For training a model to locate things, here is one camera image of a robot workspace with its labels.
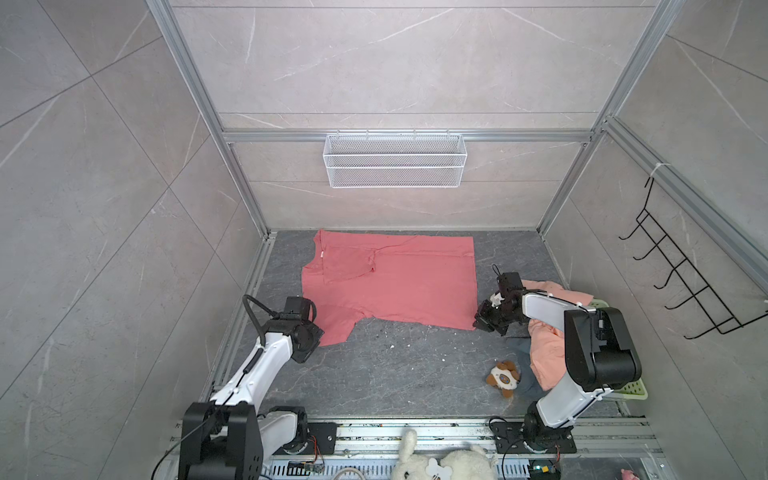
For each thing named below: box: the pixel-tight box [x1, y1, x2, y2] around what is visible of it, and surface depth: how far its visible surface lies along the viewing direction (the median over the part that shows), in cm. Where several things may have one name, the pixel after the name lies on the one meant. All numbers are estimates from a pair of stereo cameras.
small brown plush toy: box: [486, 360, 521, 399], surface depth 83 cm
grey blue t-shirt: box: [505, 337, 551, 400], surface depth 83 cm
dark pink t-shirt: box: [302, 230, 477, 346], surface depth 108 cm
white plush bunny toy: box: [392, 429, 495, 480], surface depth 64 cm
